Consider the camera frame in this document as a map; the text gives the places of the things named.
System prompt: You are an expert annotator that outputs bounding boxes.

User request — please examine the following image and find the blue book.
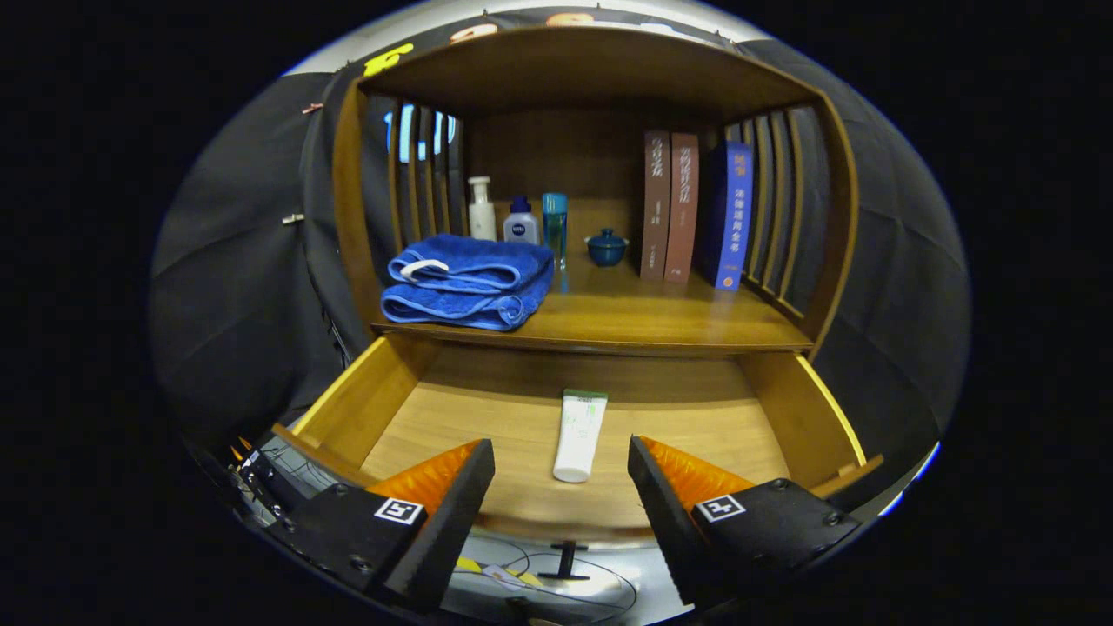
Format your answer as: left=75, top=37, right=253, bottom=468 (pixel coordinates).
left=703, top=142, right=755, bottom=291

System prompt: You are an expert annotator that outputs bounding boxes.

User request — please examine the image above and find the black floor cable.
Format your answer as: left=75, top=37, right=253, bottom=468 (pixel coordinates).
left=461, top=535, right=641, bottom=615

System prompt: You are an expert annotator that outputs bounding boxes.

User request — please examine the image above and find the white bottle with blue cap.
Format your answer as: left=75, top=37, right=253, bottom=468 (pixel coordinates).
left=503, top=196, right=540, bottom=245

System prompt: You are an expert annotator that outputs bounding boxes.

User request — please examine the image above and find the reddish brown book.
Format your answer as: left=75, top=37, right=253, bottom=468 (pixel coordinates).
left=664, top=133, right=700, bottom=284

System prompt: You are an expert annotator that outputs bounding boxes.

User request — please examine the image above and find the folded blue towel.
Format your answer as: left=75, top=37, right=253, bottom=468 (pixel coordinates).
left=380, top=233, right=556, bottom=332

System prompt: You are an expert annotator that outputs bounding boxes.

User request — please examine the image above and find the wooden drawer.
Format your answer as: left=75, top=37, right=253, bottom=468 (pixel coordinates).
left=271, top=335, right=884, bottom=582

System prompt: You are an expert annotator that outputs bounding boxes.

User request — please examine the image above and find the blue lidded teacup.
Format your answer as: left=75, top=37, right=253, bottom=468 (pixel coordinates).
left=584, top=228, right=630, bottom=268

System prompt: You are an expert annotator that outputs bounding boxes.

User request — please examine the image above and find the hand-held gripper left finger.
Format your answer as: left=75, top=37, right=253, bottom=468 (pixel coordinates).
left=261, top=438, right=497, bottom=613

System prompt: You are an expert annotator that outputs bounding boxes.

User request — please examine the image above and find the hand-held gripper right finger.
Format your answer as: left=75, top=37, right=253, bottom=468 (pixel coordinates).
left=628, top=435, right=863, bottom=608

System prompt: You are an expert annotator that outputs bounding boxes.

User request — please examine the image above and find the dark brown book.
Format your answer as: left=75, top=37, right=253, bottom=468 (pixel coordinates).
left=640, top=130, right=672, bottom=282

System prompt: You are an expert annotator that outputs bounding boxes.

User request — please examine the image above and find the wooden cabinet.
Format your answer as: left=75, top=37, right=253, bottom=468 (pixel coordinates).
left=332, top=26, right=860, bottom=359

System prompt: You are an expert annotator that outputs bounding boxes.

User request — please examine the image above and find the black backdrop cloth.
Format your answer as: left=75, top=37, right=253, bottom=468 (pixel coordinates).
left=150, top=7, right=972, bottom=514

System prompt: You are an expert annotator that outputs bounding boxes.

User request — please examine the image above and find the teal bottle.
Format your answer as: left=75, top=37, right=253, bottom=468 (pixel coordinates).
left=542, top=192, right=569, bottom=270

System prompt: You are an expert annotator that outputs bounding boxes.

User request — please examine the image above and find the wooden countertop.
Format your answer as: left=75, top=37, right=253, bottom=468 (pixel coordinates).
left=372, top=252, right=814, bottom=353

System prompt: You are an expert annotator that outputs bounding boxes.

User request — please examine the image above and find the black device with orange wires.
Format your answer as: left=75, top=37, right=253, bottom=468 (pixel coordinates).
left=228, top=435, right=303, bottom=524

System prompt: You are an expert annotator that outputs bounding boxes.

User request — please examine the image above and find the white pump bottle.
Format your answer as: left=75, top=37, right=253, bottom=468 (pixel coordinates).
left=468, top=176, right=497, bottom=242

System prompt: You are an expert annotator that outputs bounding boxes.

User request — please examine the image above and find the white tube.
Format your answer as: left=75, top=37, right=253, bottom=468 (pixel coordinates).
left=553, top=389, right=609, bottom=484

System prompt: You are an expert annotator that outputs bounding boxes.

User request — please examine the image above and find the yellow black striped tape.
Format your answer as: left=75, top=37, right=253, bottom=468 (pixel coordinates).
left=457, top=556, right=544, bottom=589

